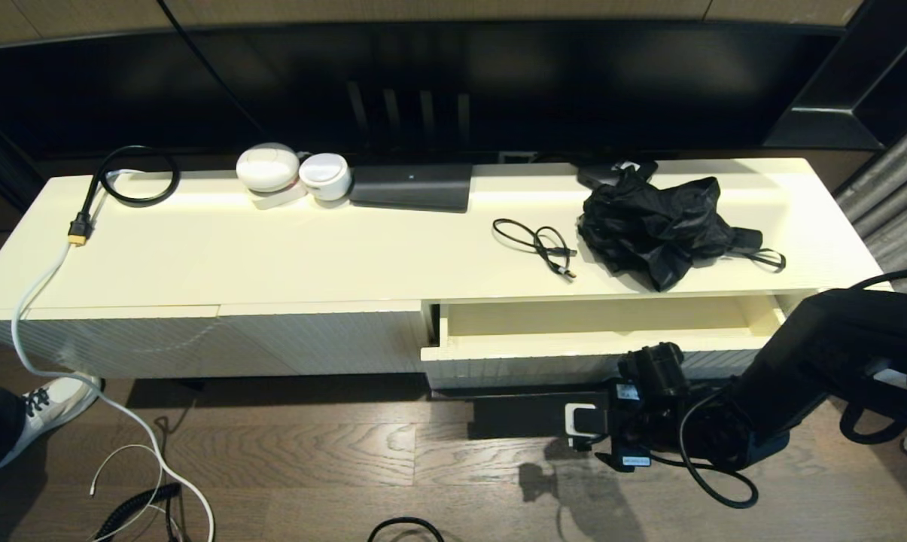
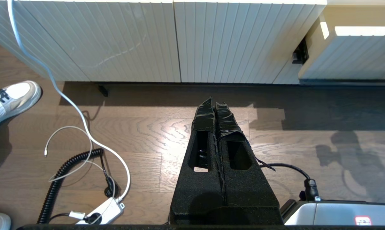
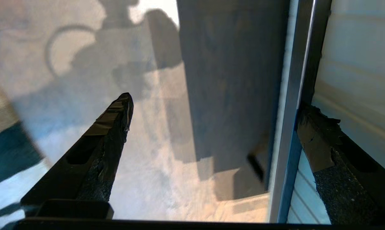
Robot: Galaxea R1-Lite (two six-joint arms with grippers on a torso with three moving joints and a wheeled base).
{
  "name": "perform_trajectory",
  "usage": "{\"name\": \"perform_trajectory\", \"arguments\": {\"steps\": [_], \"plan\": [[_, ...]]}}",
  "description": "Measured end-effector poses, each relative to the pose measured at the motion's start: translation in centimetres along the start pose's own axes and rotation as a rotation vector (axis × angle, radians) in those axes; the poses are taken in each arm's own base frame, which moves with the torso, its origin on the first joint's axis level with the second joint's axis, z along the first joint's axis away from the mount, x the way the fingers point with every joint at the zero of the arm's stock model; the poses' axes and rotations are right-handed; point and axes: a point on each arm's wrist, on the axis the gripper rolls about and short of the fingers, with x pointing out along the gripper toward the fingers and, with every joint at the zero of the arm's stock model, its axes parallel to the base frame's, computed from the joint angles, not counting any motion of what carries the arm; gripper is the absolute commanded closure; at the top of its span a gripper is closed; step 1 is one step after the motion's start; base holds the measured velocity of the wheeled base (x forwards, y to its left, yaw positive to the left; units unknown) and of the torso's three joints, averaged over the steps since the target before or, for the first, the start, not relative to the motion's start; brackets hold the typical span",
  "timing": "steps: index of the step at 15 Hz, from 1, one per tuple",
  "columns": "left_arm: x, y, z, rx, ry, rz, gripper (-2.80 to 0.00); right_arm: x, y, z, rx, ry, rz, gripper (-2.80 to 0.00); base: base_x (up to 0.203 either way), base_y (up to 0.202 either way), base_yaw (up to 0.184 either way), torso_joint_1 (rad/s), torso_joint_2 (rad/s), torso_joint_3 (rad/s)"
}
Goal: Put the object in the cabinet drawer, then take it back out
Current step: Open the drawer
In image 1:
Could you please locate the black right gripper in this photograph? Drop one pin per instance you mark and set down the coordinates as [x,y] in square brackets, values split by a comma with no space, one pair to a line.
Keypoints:
[634,429]

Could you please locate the grey curtain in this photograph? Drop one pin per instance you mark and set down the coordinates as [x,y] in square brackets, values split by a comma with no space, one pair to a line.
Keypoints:
[897,173]

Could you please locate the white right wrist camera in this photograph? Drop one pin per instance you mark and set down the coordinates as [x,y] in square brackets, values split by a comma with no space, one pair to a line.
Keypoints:
[573,421]

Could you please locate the white flat device base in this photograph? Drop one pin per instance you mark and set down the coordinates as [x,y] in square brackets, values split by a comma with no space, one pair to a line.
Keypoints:
[276,199]

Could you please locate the small black glossy device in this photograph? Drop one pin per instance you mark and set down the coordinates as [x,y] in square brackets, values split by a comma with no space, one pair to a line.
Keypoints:
[596,177]

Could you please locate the black flat set-top box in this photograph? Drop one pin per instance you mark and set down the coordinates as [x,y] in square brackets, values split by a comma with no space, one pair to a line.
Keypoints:
[412,188]

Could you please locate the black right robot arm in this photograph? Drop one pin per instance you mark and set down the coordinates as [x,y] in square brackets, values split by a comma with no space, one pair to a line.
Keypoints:
[822,346]

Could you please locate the cream tv cabinet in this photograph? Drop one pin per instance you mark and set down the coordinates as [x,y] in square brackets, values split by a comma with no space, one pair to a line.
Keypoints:
[272,256]

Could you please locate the black television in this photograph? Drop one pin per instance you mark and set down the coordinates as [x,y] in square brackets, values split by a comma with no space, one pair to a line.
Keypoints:
[498,75]

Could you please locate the black wall shelf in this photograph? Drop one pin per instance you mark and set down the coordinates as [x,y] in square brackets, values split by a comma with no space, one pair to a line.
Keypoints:
[890,75]

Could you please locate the small white round device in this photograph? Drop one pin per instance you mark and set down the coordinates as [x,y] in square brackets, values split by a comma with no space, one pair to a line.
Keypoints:
[324,175]

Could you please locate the white sneaker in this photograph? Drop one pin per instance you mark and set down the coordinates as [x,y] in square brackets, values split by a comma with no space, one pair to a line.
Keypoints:
[54,406]

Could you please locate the black folding umbrella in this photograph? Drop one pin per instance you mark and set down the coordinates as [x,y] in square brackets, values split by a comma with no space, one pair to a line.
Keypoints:
[649,226]

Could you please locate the large white round device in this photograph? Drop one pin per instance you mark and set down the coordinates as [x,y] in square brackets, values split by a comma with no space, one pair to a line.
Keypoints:
[267,167]

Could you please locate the white fluted drawer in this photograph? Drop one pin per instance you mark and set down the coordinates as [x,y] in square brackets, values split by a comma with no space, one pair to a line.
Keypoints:
[513,365]

